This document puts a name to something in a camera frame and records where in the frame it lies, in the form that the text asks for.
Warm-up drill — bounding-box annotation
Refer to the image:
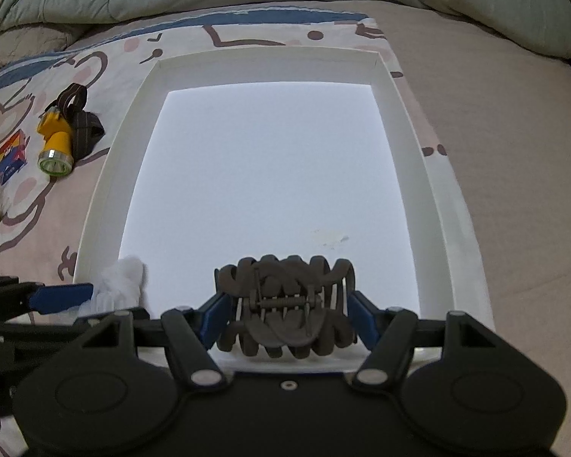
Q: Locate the cartoon printed blanket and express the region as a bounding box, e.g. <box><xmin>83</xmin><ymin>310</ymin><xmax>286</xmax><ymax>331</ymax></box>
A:
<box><xmin>0</xmin><ymin>2</ymin><xmax>498</xmax><ymax>457</ymax></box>

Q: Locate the brown hair claw clip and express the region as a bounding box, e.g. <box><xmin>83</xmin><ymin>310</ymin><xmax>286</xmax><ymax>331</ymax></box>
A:
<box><xmin>214</xmin><ymin>254</ymin><xmax>359</xmax><ymax>359</ymax></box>

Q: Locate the small colourful card box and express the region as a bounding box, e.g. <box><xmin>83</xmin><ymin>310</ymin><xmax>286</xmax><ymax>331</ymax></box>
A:
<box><xmin>0</xmin><ymin>130</ymin><xmax>30</xmax><ymax>185</ymax></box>

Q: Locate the yellow headlamp with brown strap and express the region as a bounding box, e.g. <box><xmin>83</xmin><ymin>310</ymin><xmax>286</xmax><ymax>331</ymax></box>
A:
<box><xmin>37</xmin><ymin>83</ymin><xmax>106</xmax><ymax>180</ymax></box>

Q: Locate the beige fleece pillow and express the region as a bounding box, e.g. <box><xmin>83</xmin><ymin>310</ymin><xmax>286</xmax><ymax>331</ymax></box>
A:
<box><xmin>0</xmin><ymin>21</ymin><xmax>94</xmax><ymax>68</ymax></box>

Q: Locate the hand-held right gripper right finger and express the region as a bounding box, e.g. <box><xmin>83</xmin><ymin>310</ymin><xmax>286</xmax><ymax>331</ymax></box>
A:
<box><xmin>346</xmin><ymin>290</ymin><xmax>499</xmax><ymax>388</ymax></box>

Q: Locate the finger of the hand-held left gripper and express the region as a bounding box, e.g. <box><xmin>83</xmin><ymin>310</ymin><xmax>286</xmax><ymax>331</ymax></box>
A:
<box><xmin>0</xmin><ymin>276</ymin><xmax>95</xmax><ymax>320</ymax></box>
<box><xmin>0</xmin><ymin>316</ymin><xmax>87</xmax><ymax>344</ymax></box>

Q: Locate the white tissue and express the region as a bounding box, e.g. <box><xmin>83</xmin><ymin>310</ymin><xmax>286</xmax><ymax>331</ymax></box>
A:
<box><xmin>91</xmin><ymin>256</ymin><xmax>147</xmax><ymax>316</ymax></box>

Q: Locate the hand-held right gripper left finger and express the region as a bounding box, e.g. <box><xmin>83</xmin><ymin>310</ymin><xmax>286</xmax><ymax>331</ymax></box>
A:
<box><xmin>78</xmin><ymin>290</ymin><xmax>234</xmax><ymax>388</ymax></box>

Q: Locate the white shallow tray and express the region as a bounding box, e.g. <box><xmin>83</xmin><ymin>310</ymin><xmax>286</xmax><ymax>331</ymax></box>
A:
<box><xmin>73</xmin><ymin>46</ymin><xmax>496</xmax><ymax>378</ymax></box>

